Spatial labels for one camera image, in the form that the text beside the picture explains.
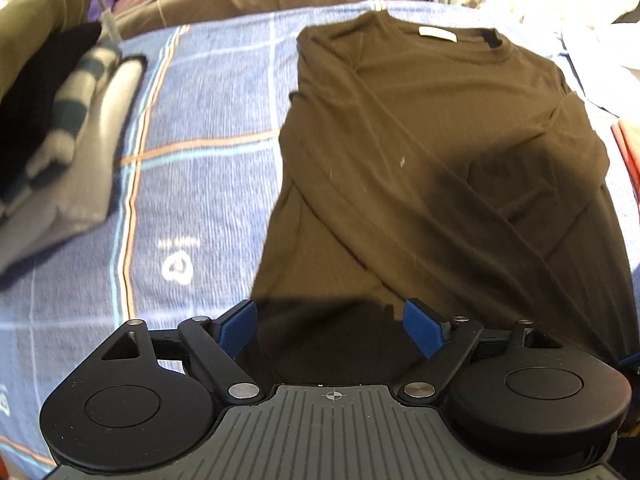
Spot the dark brown long-sleeve shirt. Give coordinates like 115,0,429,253
249,9,627,397

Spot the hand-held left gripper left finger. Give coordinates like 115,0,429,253
101,299,264,405

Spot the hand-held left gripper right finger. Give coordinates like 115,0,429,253
397,298,564,407

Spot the olive green cloth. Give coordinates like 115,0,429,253
0,0,94,102

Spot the clear plastic tube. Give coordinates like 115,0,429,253
86,0,122,53

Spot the grey teal striped folded garment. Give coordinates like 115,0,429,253
0,45,124,222

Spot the white cloth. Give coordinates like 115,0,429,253
559,5,640,122

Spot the black folded garment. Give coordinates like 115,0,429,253
0,22,104,202

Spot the blue plaid bedsheet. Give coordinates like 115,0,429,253
0,0,640,480

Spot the orange cloth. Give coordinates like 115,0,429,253
611,119,640,202

